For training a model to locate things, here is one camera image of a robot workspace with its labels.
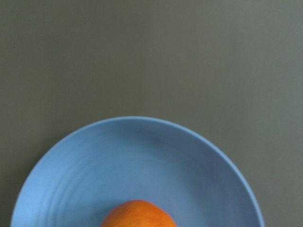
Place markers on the blue plate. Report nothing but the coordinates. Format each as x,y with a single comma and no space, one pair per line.
88,173

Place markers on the orange fruit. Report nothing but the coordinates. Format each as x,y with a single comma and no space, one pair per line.
138,213

